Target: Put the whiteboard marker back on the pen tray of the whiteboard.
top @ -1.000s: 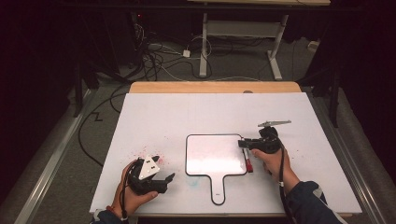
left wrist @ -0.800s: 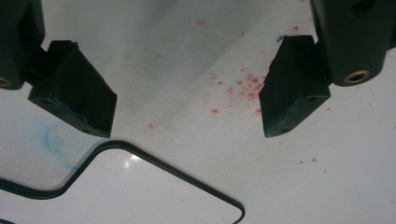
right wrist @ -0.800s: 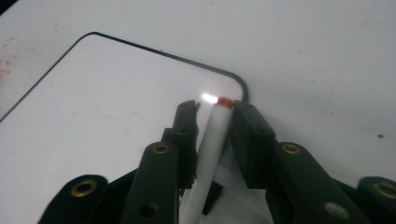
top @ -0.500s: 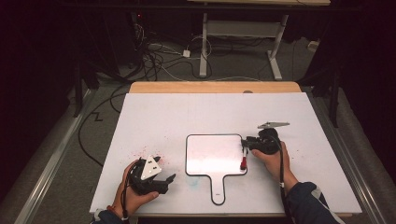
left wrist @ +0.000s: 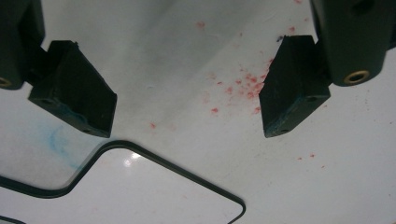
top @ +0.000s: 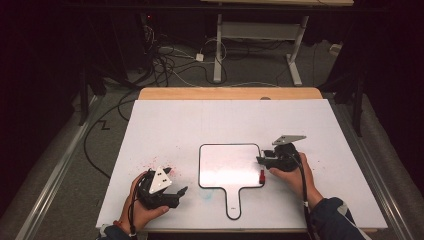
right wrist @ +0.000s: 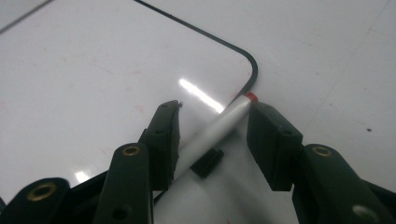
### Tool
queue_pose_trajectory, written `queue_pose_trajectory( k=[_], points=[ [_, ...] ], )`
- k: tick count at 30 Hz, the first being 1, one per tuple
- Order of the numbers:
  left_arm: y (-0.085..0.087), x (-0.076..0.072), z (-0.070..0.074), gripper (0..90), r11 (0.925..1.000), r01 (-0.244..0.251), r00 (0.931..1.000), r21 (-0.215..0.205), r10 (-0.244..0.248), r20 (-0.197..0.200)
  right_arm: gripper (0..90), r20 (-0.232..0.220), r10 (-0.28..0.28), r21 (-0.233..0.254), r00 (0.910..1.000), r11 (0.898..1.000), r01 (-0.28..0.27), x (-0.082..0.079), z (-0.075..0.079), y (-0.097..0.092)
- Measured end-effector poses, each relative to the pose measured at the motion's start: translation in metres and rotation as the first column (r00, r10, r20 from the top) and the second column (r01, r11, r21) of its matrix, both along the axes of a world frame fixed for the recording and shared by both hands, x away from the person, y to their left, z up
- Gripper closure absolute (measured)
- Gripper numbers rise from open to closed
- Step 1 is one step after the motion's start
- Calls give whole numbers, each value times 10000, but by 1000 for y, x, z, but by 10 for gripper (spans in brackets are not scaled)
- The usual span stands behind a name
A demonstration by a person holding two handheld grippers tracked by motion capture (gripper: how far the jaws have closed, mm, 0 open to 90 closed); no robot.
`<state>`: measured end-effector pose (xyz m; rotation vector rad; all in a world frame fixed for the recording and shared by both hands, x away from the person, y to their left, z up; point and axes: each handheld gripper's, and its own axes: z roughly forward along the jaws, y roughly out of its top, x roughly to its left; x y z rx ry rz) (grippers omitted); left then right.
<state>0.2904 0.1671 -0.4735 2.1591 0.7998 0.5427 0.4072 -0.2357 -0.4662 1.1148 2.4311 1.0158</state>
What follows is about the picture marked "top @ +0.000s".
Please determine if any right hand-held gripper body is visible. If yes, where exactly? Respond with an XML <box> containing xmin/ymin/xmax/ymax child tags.
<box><xmin>266</xmin><ymin>134</ymin><xmax>307</xmax><ymax>173</ymax></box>

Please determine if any tangle of black cables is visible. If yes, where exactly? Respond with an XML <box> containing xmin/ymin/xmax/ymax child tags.
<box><xmin>143</xmin><ymin>24</ymin><xmax>229</xmax><ymax>88</ymax></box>

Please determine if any white marker with red cap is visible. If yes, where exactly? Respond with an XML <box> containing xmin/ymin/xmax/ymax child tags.
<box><xmin>259</xmin><ymin>150</ymin><xmax>274</xmax><ymax>185</ymax></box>

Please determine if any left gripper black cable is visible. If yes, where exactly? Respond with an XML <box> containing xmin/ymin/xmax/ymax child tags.
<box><xmin>128</xmin><ymin>173</ymin><xmax>149</xmax><ymax>238</ymax></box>

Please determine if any person's left hand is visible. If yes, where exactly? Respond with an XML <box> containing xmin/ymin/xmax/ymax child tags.
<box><xmin>120</xmin><ymin>171</ymin><xmax>171</xmax><ymax>234</ymax></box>

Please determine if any small whiteboard with handle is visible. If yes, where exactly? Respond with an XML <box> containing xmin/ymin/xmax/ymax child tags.
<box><xmin>198</xmin><ymin>143</ymin><xmax>267</xmax><ymax>221</ymax></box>

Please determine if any aluminium floor rail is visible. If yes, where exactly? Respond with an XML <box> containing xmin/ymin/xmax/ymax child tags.
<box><xmin>333</xmin><ymin>99</ymin><xmax>416</xmax><ymax>240</ymax></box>
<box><xmin>13</xmin><ymin>95</ymin><xmax>103</xmax><ymax>240</ymax></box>

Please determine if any white metal desk frame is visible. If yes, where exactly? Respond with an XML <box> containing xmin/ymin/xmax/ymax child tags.
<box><xmin>213</xmin><ymin>13</ymin><xmax>310</xmax><ymax>87</ymax></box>

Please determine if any wooden table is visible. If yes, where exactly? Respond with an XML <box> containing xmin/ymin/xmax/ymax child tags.
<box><xmin>134</xmin><ymin>86</ymin><xmax>379</xmax><ymax>234</ymax></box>

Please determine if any white floor cable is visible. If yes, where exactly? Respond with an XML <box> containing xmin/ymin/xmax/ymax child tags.
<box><xmin>159</xmin><ymin>46</ymin><xmax>281</xmax><ymax>89</ymax></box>

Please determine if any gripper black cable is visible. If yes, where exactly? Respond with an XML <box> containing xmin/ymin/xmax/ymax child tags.
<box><xmin>287</xmin><ymin>149</ymin><xmax>316</xmax><ymax>240</ymax></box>
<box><xmin>128</xmin><ymin>173</ymin><xmax>149</xmax><ymax>238</ymax></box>

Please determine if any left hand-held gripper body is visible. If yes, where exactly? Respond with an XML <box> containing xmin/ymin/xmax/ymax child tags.
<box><xmin>136</xmin><ymin>165</ymin><xmax>181</xmax><ymax>211</ymax></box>

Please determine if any person's right hand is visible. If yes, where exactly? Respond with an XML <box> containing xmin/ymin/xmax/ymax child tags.
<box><xmin>268</xmin><ymin>152</ymin><xmax>316</xmax><ymax>203</ymax></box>

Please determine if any long black floor cable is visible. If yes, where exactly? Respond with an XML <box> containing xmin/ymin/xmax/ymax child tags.
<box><xmin>83</xmin><ymin>89</ymin><xmax>141</xmax><ymax>180</ymax></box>

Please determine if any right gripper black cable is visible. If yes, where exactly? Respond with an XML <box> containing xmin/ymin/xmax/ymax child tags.
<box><xmin>287</xmin><ymin>149</ymin><xmax>316</xmax><ymax>240</ymax></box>

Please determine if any black metal stand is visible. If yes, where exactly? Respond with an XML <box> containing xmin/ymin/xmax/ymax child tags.
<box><xmin>77</xmin><ymin>64</ymin><xmax>143</xmax><ymax>127</ymax></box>
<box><xmin>328</xmin><ymin>66</ymin><xmax>367</xmax><ymax>138</ymax></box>

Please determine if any large white table sheet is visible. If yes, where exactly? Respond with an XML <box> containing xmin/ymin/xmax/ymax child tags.
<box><xmin>95</xmin><ymin>98</ymin><xmax>389</xmax><ymax>232</ymax></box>

